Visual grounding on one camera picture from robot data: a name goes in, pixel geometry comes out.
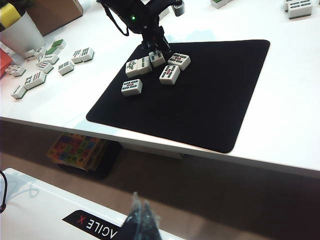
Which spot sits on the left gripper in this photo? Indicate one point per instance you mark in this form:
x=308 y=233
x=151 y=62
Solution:
x=152 y=30

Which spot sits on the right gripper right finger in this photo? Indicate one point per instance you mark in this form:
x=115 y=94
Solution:
x=151 y=225

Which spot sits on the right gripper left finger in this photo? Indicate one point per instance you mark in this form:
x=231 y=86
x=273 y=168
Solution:
x=133 y=225

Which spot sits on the four-bamboo mahjong tile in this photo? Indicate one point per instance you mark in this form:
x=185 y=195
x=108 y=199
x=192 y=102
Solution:
x=157 y=59

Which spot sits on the two-bamboo mahjong tile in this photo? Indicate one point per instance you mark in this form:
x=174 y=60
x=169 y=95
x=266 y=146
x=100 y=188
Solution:
x=144 y=65

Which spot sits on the red green bamboo mahjong tile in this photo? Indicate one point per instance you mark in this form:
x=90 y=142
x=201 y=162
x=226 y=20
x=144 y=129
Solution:
x=170 y=74
x=131 y=87
x=178 y=60

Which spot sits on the bird print mahjong tile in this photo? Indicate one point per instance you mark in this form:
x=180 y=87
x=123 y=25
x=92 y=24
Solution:
x=131 y=68

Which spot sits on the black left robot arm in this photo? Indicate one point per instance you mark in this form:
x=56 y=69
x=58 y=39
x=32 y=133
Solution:
x=140 y=12

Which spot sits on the white robot base platform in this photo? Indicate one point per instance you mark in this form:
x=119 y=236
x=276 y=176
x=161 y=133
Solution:
x=37 y=220

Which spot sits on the character print mahjong tile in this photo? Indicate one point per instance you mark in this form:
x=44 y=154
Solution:
x=35 y=79

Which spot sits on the black fabric mouse mat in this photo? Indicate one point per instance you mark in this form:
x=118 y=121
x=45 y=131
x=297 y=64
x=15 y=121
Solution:
x=187 y=105

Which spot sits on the colourful box under table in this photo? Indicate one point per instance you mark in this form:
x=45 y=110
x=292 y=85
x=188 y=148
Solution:
x=72 y=150

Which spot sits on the brown cardboard box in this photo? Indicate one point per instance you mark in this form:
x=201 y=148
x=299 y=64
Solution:
x=57 y=15

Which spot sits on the yellow foam block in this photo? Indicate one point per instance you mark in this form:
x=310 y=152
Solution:
x=10 y=13

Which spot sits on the orange cloth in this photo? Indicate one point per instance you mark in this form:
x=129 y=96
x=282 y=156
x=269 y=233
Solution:
x=4 y=62

